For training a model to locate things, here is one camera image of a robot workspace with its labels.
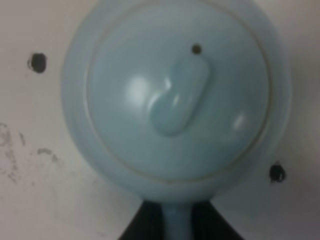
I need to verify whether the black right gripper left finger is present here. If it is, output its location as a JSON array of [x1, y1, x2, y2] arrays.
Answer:
[[118, 201, 165, 240]]

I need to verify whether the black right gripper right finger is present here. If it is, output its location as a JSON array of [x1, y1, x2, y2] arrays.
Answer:
[[191, 201, 244, 240]]

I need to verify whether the light blue porcelain teapot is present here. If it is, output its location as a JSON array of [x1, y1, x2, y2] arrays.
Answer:
[[61, 0, 292, 240]]

